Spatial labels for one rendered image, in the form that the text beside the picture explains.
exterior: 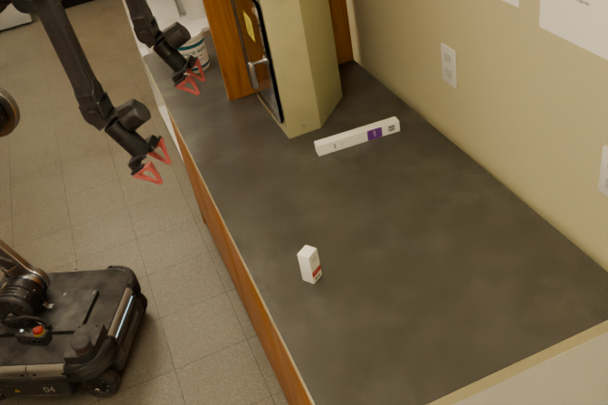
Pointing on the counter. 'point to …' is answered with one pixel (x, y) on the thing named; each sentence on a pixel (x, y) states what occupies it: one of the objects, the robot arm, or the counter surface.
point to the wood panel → (226, 23)
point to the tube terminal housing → (298, 35)
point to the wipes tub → (196, 47)
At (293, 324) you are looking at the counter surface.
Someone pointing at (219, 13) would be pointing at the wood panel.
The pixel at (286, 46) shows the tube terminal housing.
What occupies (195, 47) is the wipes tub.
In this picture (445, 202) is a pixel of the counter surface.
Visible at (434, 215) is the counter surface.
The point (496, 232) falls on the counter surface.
